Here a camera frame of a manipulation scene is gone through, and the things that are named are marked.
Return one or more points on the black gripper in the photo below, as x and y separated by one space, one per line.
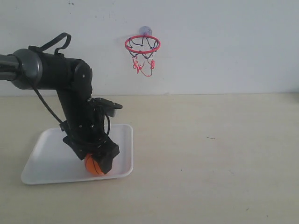
84 129

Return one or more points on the small orange basketball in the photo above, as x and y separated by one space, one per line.
92 166

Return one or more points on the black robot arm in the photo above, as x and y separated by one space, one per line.
72 80

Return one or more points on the red mini basketball hoop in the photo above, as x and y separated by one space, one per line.
142 49

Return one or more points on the white plastic tray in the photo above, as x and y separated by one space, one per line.
52 161

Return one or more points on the clear suction cup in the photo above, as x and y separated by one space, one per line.
145 31

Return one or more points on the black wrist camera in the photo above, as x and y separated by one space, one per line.
108 107

